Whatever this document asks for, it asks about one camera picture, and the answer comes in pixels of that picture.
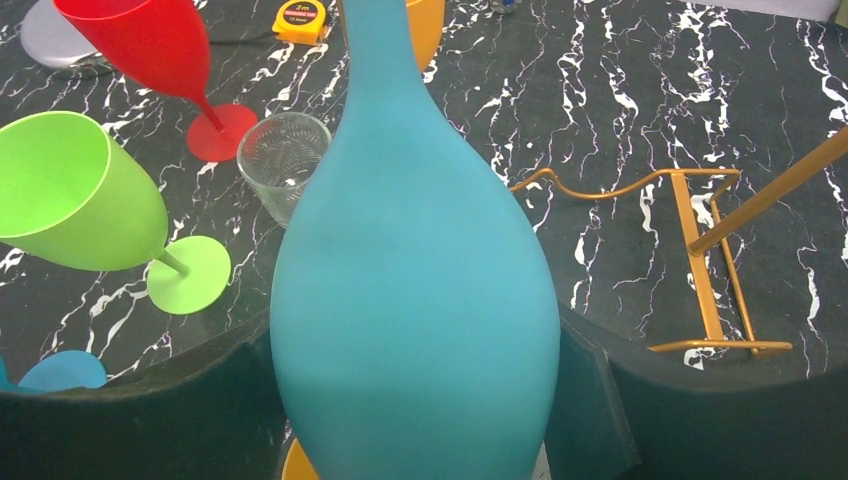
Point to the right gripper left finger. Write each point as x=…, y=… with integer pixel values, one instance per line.
x=211, y=412

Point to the clear glass tumbler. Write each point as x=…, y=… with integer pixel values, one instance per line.
x=278, y=156

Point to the teal wine glass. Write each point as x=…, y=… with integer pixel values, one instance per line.
x=414, y=323

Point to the red plastic wine glass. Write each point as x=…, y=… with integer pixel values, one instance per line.
x=164, y=46

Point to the green plastic wine glass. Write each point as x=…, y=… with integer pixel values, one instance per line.
x=70, y=194

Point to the blue wine glass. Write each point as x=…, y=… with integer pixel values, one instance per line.
x=62, y=371

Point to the silver round glass rack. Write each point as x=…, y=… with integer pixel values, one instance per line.
x=50, y=40

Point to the orange wine glass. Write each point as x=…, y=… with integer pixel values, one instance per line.
x=297, y=465
x=426, y=21

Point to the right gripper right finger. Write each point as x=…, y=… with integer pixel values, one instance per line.
x=622, y=411

